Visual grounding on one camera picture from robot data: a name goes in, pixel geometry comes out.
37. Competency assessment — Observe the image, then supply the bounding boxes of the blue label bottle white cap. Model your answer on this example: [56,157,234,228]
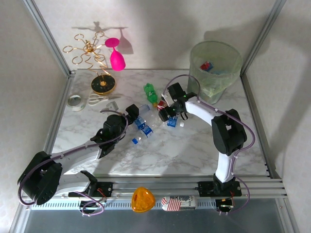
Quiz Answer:
[166,116,186,129]

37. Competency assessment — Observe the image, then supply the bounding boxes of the pale blue clear bottle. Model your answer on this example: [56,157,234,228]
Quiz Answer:
[138,104,153,115]

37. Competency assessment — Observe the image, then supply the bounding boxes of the green bottle yellow cap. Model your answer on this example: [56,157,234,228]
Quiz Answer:
[143,83,159,108]

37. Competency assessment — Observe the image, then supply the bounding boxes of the red label bottle blue cap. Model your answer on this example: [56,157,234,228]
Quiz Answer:
[200,60,214,72]

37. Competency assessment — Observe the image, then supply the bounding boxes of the translucent green waste bin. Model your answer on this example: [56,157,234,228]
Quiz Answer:
[186,40,243,105]

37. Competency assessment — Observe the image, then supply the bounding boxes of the pink wine glass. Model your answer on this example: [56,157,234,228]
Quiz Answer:
[104,37,127,72]

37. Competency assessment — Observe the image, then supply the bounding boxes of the orange triangular plastic case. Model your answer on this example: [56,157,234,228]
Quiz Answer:
[131,186,156,214]

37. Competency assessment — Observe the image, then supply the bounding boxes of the grey metal lower shelf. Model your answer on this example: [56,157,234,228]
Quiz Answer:
[24,210,285,233]

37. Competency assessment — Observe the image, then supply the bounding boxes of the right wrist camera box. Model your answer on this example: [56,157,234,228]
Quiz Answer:
[161,93,173,107]

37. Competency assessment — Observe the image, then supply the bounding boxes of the white handled scissors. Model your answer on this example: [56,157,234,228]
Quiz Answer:
[86,93,121,106]

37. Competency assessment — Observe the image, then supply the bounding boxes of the gold wire glass rack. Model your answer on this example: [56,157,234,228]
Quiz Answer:
[62,33,118,96]

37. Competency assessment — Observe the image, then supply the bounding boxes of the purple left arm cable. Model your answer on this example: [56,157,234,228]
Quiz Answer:
[18,109,129,217]

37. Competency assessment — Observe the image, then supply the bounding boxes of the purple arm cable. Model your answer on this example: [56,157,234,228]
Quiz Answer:
[163,74,256,216]
[18,109,129,217]

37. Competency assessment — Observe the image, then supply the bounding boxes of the aluminium side rail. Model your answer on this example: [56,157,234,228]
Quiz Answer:
[240,72,280,179]
[36,71,76,181]

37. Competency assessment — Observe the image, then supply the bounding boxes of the perforated metal cable duct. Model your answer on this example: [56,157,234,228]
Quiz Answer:
[30,200,219,211]

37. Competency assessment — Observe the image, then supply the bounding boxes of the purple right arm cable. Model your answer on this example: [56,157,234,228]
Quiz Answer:
[163,74,256,216]

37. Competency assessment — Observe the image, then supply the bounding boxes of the aluminium frame post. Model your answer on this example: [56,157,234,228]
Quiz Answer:
[240,0,288,77]
[23,0,76,77]

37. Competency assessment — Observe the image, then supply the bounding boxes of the aluminium frame leg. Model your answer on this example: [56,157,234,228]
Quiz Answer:
[276,199,300,233]
[9,205,32,233]

